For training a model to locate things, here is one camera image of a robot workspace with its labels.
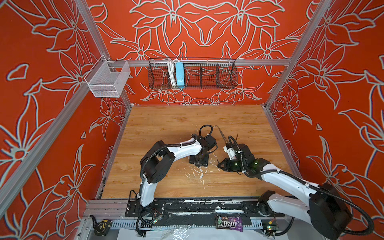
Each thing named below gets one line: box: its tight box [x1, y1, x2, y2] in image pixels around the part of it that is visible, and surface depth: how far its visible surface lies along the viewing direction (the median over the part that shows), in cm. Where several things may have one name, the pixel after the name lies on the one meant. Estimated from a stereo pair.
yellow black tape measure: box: [89, 215, 113, 237], surface depth 68 cm
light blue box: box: [175, 62, 185, 89], surface depth 91 cm
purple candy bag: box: [215, 214, 243, 232], surface depth 70 cm
